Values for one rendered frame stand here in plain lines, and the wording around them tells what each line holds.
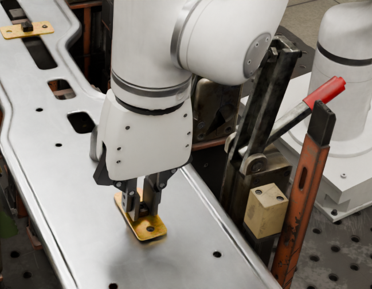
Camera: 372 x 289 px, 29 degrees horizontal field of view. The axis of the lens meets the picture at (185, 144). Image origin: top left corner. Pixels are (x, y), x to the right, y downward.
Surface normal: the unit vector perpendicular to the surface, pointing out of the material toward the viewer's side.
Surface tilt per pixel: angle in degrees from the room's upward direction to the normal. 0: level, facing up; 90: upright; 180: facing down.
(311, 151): 90
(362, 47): 93
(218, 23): 45
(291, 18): 0
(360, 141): 4
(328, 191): 90
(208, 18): 36
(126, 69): 90
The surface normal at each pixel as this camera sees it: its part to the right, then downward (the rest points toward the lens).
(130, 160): 0.35, 0.64
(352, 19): -0.60, -0.59
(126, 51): -0.61, 0.44
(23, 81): 0.10, -0.78
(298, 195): -0.89, 0.21
